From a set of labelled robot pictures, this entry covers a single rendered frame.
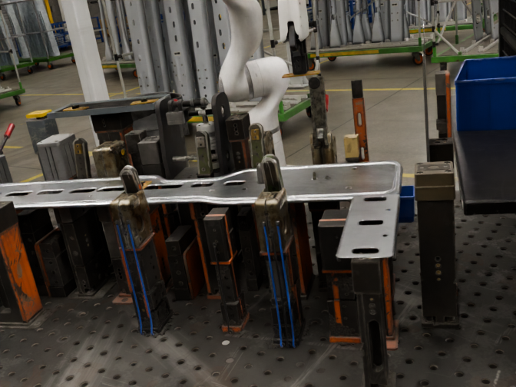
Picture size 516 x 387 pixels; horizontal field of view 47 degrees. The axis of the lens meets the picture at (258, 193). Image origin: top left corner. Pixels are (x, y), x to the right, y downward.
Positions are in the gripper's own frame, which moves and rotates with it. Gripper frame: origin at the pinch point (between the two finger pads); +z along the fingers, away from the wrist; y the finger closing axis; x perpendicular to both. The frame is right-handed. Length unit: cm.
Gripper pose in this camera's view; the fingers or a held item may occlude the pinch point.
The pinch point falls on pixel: (299, 63)
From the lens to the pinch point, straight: 135.8
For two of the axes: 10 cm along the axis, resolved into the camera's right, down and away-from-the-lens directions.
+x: 9.6, -0.5, -2.8
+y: -2.4, 3.7, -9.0
